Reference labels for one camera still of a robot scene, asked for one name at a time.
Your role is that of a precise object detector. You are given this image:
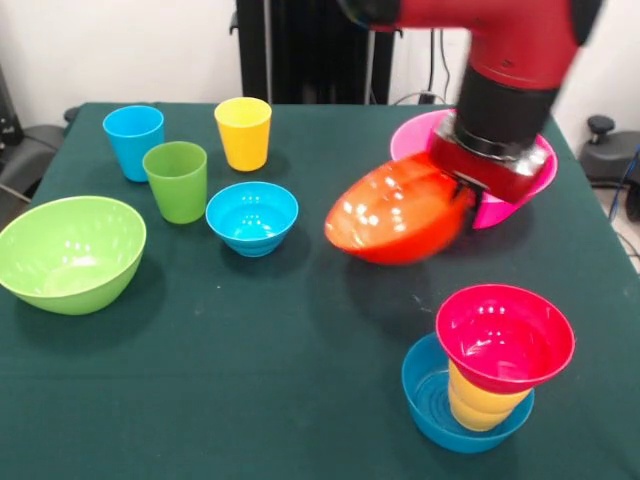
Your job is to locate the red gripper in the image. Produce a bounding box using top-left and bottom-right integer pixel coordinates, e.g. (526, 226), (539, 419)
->
(428, 133), (549, 233)

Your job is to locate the orange bowl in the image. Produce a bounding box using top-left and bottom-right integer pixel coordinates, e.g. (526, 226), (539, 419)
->
(323, 152), (477, 266)

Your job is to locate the large pink bowl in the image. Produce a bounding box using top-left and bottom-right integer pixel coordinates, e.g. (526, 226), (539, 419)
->
(389, 109), (560, 231)

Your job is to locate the small red bowl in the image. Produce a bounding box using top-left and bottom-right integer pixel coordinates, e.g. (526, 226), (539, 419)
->
(434, 284), (576, 396)

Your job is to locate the short yellow cup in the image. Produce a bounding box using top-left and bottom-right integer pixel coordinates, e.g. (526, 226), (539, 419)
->
(447, 359), (534, 416)
(449, 394), (516, 433)

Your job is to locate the dark blue bowl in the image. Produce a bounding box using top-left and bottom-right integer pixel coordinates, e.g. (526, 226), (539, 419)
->
(400, 332), (535, 455)

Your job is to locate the tall yellow cup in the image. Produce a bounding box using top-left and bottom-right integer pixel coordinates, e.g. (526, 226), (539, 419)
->
(213, 97), (273, 172)

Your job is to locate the dark green table cloth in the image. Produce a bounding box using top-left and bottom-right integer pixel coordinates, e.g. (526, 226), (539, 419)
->
(0, 102), (640, 480)

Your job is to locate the green cup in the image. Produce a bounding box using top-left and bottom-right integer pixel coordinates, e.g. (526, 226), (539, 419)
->
(142, 141), (209, 225)

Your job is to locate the blue cup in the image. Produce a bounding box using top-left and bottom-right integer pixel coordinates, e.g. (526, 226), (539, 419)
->
(102, 104), (166, 183)

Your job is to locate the large green bowl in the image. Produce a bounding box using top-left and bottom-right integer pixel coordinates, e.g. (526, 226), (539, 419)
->
(0, 195), (148, 316)

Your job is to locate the black hanging cable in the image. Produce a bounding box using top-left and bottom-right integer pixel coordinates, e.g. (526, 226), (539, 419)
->
(427, 28), (454, 104)

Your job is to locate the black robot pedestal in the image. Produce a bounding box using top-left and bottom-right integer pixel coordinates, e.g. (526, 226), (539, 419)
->
(234, 0), (404, 105)

